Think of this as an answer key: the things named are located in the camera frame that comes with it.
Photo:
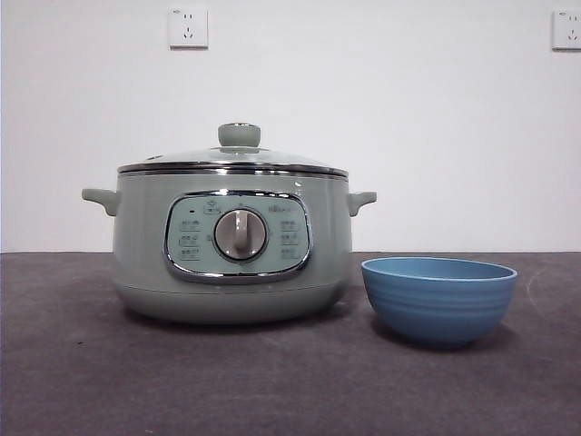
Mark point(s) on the glass lid with green knob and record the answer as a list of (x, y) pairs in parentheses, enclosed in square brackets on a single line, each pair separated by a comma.
[(239, 135)]

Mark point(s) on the pale green electric steamer pot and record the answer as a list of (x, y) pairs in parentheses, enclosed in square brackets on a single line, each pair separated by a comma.
[(136, 250)]

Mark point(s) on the blue ribbed bowl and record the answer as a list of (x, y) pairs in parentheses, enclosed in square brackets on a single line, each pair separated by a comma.
[(436, 313)]

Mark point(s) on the white wall socket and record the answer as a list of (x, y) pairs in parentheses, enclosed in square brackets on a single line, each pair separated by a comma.
[(188, 28), (567, 29)]

